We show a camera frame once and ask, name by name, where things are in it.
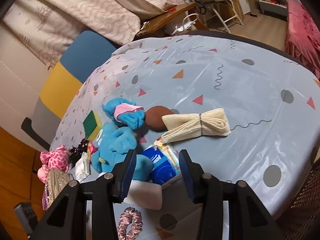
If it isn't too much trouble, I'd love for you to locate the wooden side table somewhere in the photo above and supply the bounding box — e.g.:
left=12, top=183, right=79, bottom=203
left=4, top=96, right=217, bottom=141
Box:
left=136, top=2, right=196, bottom=38

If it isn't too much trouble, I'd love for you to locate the silver ornate tissue box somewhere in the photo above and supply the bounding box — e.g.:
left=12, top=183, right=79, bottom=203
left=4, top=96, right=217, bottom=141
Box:
left=46, top=168, right=71, bottom=208

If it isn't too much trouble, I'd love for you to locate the pink patterned curtain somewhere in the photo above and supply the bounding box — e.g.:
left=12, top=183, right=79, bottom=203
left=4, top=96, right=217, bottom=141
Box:
left=3, top=0, right=184, bottom=69

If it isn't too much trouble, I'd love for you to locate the grey yellow blue chair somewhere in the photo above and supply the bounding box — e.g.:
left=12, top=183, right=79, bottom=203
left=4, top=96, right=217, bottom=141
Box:
left=21, top=30, right=120, bottom=150

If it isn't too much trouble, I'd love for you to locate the patterned plastic tablecloth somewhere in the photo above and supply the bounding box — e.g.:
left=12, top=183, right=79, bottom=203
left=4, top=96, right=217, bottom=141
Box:
left=49, top=34, right=320, bottom=240

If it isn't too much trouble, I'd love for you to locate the white foam block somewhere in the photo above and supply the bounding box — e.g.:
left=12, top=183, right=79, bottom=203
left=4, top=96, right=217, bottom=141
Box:
left=124, top=180, right=162, bottom=210

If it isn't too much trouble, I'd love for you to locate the wicker chair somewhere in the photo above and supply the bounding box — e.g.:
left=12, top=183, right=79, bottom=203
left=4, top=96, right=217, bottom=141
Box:
left=277, top=160, right=320, bottom=239

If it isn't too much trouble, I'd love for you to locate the blue plush toy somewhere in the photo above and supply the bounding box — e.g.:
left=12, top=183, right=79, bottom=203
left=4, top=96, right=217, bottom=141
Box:
left=91, top=122, right=153, bottom=181

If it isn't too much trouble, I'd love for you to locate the green yellow sponge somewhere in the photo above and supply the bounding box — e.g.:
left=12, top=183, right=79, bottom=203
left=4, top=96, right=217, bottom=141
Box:
left=82, top=111, right=102, bottom=141

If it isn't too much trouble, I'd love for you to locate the wooden cabinet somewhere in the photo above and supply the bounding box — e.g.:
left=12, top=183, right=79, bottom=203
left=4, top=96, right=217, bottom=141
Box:
left=1, top=129, right=44, bottom=239

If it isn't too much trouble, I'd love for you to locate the brown round makeup sponge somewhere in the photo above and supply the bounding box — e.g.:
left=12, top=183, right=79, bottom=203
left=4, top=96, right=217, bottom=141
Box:
left=145, top=106, right=173, bottom=132

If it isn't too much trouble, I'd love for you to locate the white wet wipes pack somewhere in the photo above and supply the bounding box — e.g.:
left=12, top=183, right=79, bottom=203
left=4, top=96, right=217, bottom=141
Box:
left=68, top=152, right=91, bottom=183

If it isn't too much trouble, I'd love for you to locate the cream mesh cloth roll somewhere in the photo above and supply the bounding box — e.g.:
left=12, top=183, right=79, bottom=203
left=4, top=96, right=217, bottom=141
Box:
left=161, top=108, right=231, bottom=143

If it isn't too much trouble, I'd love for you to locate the blue towel with pink mask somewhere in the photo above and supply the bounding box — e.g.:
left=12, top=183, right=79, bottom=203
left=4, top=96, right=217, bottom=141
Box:
left=102, top=98, right=145, bottom=130

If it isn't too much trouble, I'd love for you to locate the pink satin scrunchie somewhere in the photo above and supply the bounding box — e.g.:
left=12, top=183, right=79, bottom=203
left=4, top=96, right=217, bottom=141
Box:
left=117, top=207, right=143, bottom=240

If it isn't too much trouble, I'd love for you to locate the blue tempo tissue pack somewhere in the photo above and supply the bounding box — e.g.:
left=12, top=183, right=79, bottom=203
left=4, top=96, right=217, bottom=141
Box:
left=142, top=138, right=182, bottom=189

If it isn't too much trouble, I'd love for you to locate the pink bedspread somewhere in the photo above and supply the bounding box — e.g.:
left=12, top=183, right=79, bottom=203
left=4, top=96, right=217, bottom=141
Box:
left=285, top=0, right=319, bottom=78

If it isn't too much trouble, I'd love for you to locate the black patterned hair tie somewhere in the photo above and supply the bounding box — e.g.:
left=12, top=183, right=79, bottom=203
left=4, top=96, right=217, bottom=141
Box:
left=68, top=138, right=90, bottom=168

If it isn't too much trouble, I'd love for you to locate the pink spotted plush toy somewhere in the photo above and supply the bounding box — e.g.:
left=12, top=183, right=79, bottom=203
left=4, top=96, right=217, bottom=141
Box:
left=37, top=145, right=69, bottom=184

